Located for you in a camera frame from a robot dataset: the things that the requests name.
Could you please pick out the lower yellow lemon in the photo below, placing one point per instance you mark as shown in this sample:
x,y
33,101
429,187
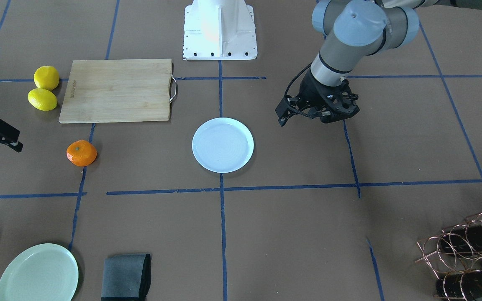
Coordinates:
x,y
42,99

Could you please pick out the copper wire bottle rack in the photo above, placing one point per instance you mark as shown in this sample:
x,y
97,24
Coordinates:
x,y
441,263

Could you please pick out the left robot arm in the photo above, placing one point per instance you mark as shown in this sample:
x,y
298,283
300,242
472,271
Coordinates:
x,y
353,29

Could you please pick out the light blue plate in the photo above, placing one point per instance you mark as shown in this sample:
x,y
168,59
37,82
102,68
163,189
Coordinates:
x,y
223,145

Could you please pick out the bamboo cutting board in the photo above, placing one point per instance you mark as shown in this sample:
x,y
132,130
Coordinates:
x,y
124,90

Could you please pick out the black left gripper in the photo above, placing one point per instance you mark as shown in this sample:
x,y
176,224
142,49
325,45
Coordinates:
x,y
310,93

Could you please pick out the upper yellow lemon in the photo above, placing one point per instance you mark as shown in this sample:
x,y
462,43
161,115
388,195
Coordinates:
x,y
46,77

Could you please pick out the light green plate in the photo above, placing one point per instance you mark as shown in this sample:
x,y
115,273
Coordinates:
x,y
44,272

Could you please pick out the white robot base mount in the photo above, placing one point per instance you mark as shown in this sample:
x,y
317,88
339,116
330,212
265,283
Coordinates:
x,y
219,30

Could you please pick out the grey folded cloth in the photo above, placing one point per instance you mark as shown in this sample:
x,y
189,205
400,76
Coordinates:
x,y
126,277

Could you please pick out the yellow lemon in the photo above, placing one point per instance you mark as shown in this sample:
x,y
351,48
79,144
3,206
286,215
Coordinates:
x,y
42,99
46,77

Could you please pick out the orange mandarin fruit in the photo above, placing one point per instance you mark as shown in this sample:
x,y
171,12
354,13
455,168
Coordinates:
x,y
81,153

